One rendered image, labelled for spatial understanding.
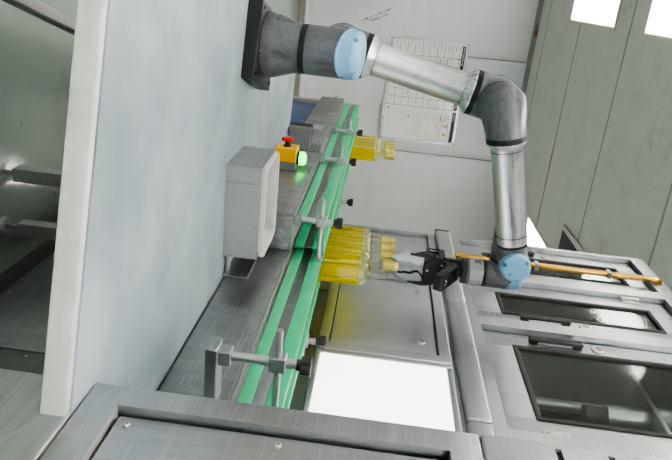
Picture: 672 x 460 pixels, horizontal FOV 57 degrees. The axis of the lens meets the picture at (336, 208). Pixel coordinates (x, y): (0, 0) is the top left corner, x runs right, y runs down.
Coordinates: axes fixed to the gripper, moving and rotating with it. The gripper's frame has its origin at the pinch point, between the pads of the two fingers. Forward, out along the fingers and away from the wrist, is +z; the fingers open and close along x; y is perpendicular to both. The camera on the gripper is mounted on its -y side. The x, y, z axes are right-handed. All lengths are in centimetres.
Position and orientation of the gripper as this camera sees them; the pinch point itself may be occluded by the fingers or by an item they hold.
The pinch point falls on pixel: (394, 265)
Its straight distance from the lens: 175.4
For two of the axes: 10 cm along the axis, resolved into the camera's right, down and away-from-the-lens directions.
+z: -9.9, -1.1, 0.5
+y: 0.9, -3.3, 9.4
